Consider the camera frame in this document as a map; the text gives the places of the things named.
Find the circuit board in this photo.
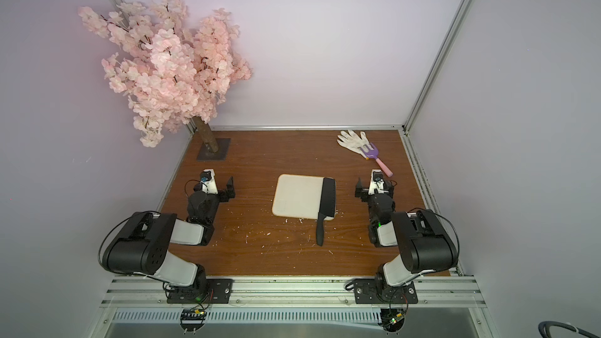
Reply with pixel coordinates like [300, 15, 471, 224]
[380, 308, 406, 333]
[179, 308, 208, 334]

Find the black cable bottom right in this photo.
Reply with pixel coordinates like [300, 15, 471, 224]
[537, 321, 601, 338]

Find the black cleaver knife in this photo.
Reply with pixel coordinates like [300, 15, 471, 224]
[316, 178, 336, 247]

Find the pink cherry blossom tree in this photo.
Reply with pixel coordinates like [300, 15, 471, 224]
[78, 0, 252, 148]

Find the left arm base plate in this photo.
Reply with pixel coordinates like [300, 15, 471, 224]
[165, 278, 233, 305]

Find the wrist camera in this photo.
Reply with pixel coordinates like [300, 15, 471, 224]
[368, 170, 388, 195]
[200, 169, 218, 195]

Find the right circuit board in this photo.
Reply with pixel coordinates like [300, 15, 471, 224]
[380, 308, 406, 333]

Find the aluminium front rail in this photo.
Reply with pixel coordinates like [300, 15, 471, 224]
[100, 274, 488, 310]

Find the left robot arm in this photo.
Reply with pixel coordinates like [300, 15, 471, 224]
[98, 169, 236, 303]

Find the white cutting board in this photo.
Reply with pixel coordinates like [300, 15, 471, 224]
[272, 174, 336, 220]

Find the left circuit board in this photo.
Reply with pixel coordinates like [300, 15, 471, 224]
[179, 308, 208, 334]

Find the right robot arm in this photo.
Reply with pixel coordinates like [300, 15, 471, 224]
[355, 172, 460, 295]

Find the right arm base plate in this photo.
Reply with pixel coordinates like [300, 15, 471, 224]
[345, 278, 419, 305]

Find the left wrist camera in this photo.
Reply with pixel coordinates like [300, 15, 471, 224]
[200, 169, 218, 195]

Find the white work glove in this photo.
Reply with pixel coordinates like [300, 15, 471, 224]
[337, 130, 369, 158]

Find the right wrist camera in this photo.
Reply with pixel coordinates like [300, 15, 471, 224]
[368, 170, 388, 195]

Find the purple pink toy rake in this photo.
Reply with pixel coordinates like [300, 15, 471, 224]
[359, 142, 394, 178]

